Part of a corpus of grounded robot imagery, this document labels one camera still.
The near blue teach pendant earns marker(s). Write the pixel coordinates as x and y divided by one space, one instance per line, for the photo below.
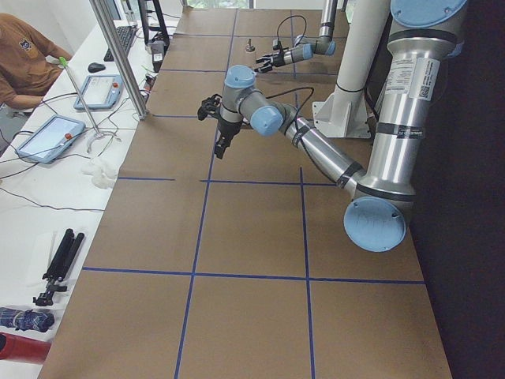
51 139

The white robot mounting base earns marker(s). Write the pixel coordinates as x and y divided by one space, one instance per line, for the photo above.
344 113

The black computer keyboard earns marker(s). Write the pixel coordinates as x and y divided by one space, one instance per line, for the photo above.
126 35

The black folded tripod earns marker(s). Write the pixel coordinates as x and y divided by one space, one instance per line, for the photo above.
59 267

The black computer mouse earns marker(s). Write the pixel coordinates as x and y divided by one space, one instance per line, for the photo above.
96 67

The blue teach pendant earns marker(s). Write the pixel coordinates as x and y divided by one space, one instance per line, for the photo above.
101 92
51 139

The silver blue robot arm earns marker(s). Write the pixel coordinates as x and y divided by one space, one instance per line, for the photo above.
304 47
376 171

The aluminium frame post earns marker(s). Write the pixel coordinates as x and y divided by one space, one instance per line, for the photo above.
108 28

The metal rod with green tip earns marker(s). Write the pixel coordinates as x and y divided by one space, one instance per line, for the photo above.
98 133

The red cylinder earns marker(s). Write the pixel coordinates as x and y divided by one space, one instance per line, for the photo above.
22 349

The far blue teach pendant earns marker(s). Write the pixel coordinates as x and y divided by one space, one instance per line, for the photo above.
101 92

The glass sauce dispenser bottle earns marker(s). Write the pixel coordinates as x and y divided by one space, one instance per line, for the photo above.
249 47

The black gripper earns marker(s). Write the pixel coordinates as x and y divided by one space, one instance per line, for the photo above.
278 59
229 127

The person in brown shirt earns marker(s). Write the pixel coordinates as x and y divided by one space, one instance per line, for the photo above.
26 75

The blue patterned bundle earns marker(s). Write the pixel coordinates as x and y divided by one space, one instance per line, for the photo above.
25 320

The crumpled white tissue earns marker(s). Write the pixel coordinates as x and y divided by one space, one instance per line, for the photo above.
103 174

